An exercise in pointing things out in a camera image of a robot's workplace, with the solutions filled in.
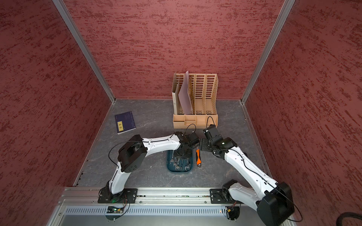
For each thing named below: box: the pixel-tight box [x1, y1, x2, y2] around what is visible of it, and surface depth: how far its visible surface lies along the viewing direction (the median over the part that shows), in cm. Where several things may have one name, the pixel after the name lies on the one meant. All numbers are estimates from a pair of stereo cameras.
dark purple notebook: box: [114, 111, 137, 135], surface depth 106 cm
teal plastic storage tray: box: [166, 150, 194, 173], surface depth 87 cm
